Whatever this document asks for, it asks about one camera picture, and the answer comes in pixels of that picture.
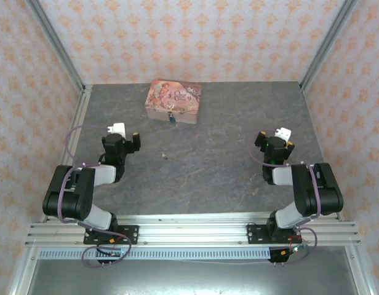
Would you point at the pink decorated tin box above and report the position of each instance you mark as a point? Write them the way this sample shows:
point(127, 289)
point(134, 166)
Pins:
point(174, 95)

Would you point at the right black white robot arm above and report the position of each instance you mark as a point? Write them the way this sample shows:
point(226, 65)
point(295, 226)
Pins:
point(318, 190)

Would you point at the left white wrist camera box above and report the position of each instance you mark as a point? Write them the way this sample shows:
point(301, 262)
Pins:
point(118, 129)

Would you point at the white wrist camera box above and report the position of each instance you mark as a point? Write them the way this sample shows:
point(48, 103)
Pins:
point(118, 129)
point(283, 133)

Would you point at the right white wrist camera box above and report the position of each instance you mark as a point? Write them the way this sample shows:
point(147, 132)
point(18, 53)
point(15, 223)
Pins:
point(283, 133)

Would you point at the aluminium side rail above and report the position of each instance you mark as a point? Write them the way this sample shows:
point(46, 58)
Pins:
point(82, 110)

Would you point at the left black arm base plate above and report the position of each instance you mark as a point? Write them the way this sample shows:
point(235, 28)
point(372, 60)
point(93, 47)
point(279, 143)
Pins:
point(131, 233)

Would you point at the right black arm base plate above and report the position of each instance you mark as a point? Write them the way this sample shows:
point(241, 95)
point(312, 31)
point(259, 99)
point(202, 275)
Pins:
point(254, 233)

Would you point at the aluminium mounting rail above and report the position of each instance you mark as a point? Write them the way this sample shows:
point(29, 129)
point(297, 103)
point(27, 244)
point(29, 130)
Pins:
point(192, 230)

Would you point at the aluminium frame post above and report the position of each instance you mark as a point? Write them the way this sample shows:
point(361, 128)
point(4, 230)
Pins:
point(328, 46)
point(58, 49)

